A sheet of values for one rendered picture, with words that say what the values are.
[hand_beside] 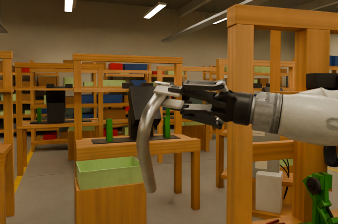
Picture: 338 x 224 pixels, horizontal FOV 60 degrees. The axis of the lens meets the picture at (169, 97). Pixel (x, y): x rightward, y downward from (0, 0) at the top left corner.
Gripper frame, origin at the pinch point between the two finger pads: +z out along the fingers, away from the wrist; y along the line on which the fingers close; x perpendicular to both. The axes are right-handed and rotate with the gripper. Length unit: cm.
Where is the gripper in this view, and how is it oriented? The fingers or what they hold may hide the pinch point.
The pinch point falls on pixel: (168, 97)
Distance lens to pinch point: 73.0
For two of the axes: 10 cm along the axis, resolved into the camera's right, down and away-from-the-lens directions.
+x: -3.4, 5.5, -7.7
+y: -0.6, -8.2, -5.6
